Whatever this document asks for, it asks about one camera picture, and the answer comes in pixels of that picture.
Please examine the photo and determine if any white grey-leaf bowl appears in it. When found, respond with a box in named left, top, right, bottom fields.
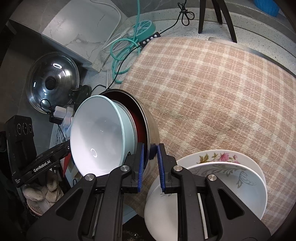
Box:
left=144, top=162, right=270, bottom=240

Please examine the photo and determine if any large steel bowl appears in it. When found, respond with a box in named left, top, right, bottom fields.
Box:
left=102, top=89, right=160, bottom=170

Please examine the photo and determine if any light blue ceramic bowl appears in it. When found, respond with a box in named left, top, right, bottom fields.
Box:
left=70, top=95, right=137, bottom=177

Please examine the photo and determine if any white floral plate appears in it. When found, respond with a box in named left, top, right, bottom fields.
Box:
left=177, top=150, right=266, bottom=183

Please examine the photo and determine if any left gloved hand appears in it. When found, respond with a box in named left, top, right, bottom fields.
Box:
left=22, top=171, right=64, bottom=216

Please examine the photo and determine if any white charger adapter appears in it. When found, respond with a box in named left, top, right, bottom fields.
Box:
left=54, top=106, right=74, bottom=128

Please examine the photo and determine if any steel pot lid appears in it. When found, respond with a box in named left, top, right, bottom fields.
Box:
left=26, top=52, right=80, bottom=114

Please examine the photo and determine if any dark green object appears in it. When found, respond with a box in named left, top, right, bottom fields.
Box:
left=74, top=85, right=92, bottom=103

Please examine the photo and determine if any plaid beige cloth mat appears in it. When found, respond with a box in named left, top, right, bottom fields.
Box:
left=120, top=37, right=295, bottom=233

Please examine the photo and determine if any teal round power strip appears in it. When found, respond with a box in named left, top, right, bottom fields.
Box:
left=136, top=20, right=156, bottom=41

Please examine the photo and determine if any black tripod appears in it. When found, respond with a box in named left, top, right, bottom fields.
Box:
left=198, top=0, right=237, bottom=43

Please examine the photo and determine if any blue plastic cup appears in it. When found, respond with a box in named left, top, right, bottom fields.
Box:
left=253, top=0, right=280, bottom=17

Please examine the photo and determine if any teal cable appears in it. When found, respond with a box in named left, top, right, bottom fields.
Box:
left=110, top=0, right=142, bottom=84

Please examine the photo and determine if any white cable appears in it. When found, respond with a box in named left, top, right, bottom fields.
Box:
left=89, top=0, right=130, bottom=88

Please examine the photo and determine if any black cable with remote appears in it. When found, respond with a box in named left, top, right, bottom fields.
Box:
left=92, top=2, right=195, bottom=93

